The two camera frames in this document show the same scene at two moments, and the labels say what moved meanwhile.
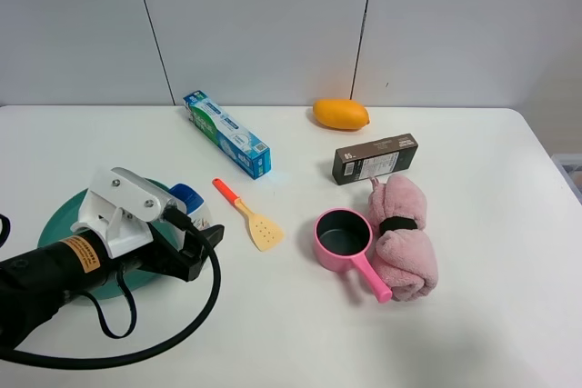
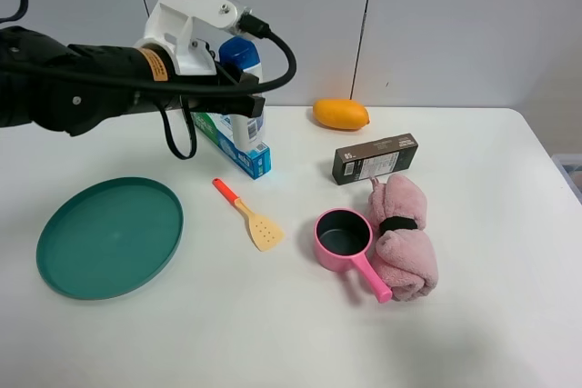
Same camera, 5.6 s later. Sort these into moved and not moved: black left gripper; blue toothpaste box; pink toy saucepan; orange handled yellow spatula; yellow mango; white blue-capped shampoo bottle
Moved: white blue-capped shampoo bottle; black left gripper
Not moved: blue toothpaste box; yellow mango; pink toy saucepan; orange handled yellow spatula
